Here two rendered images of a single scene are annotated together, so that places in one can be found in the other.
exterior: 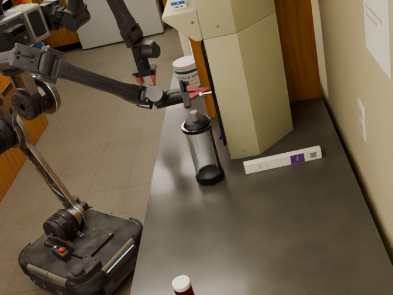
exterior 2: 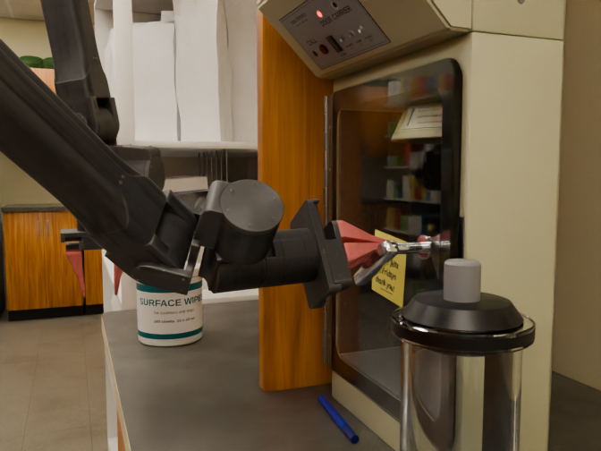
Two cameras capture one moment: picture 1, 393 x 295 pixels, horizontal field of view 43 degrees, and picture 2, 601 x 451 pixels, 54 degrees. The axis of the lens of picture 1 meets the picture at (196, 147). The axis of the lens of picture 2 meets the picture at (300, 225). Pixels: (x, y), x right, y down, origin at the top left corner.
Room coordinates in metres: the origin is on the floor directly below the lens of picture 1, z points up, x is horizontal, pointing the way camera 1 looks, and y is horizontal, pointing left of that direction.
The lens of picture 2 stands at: (1.17, 0.32, 1.28)
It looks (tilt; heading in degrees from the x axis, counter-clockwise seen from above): 5 degrees down; 329
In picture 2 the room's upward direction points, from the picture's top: straight up
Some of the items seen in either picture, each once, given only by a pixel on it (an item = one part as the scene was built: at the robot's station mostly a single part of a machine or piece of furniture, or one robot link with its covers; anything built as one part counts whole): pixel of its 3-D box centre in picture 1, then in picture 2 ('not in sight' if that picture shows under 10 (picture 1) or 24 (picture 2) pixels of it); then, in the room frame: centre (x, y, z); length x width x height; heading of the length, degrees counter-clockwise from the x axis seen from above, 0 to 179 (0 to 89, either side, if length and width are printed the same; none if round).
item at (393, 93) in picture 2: (214, 82); (379, 244); (1.74, -0.13, 1.19); 0.30 x 0.01 x 0.40; 170
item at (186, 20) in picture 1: (185, 14); (344, 12); (1.75, -0.08, 1.46); 0.32 x 0.12 x 0.10; 170
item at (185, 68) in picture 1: (189, 74); (170, 302); (2.33, -0.06, 1.02); 0.13 x 0.13 x 0.15
